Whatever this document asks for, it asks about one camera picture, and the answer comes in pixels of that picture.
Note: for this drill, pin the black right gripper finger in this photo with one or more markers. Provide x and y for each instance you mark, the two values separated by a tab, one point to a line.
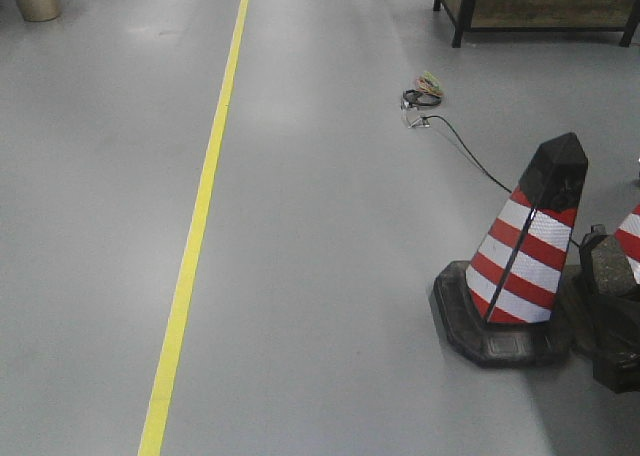
615	322
618	372

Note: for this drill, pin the brake pad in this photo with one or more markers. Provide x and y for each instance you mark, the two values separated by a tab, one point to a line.
605	267

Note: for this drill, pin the right red white traffic cone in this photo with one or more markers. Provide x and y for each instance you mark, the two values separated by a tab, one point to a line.
575	290

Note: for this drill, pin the red white traffic cone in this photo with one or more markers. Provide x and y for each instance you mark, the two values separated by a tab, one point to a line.
575	290
499	308

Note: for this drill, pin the left red white traffic cone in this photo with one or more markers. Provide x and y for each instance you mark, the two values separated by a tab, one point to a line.
499	308

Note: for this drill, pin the wooden bench black frame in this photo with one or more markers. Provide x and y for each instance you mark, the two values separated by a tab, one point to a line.
541	15

